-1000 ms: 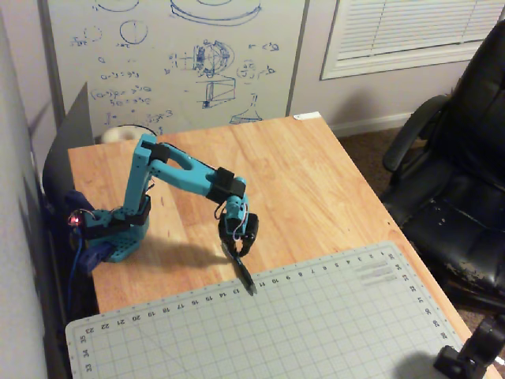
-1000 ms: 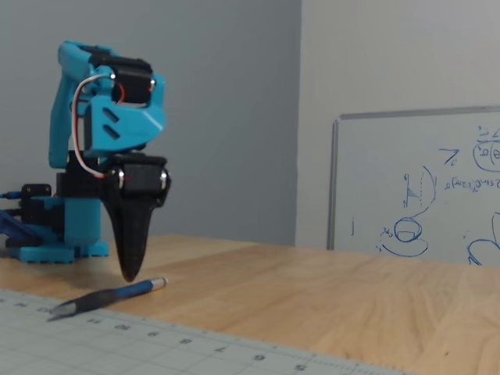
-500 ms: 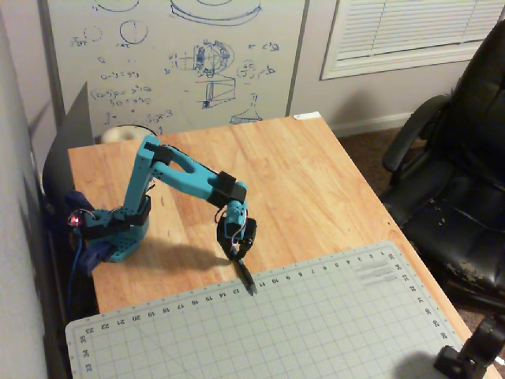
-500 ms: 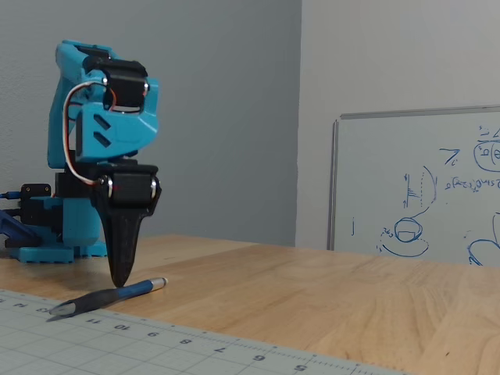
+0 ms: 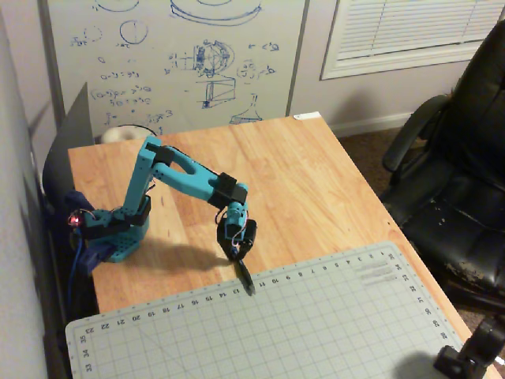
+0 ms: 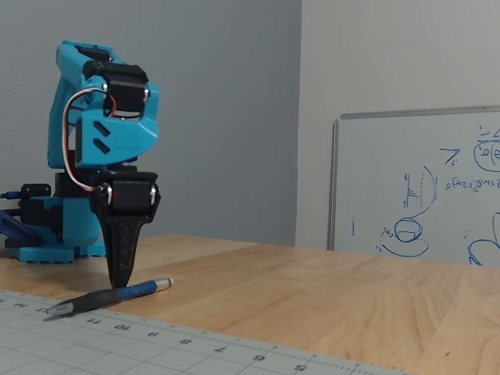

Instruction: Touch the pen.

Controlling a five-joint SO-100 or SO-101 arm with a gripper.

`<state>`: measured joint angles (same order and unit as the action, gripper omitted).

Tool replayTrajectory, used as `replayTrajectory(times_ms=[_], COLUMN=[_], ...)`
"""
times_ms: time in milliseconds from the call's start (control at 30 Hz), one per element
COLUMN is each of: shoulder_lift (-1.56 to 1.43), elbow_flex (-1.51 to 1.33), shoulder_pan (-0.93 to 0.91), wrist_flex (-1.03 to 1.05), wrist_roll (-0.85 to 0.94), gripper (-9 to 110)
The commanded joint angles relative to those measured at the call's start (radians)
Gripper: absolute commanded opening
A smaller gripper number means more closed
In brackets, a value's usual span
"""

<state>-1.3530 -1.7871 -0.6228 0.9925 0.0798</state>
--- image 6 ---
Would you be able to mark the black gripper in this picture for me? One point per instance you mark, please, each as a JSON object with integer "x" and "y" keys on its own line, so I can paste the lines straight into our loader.
{"x": 128, "y": 196}

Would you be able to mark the blue pen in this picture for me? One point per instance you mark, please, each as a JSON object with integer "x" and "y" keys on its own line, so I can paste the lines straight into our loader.
{"x": 117, "y": 295}

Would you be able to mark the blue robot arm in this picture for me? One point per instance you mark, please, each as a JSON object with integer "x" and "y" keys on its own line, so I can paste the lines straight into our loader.
{"x": 62, "y": 101}

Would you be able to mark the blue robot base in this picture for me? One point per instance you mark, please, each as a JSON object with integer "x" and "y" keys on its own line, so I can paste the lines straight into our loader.
{"x": 78, "y": 222}

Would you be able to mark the black controller board box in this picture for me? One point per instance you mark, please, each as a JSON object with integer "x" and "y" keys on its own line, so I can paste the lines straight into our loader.
{"x": 35, "y": 199}

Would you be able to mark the grey cutting mat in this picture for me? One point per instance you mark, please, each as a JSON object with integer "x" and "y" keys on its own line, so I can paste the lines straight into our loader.
{"x": 97, "y": 347}

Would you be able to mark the dark blue clamp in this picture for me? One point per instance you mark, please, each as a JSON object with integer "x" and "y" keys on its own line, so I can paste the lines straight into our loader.
{"x": 17, "y": 230}

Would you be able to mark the whiteboard with blue drawings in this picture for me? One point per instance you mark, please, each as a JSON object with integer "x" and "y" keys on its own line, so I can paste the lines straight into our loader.
{"x": 390, "y": 176}

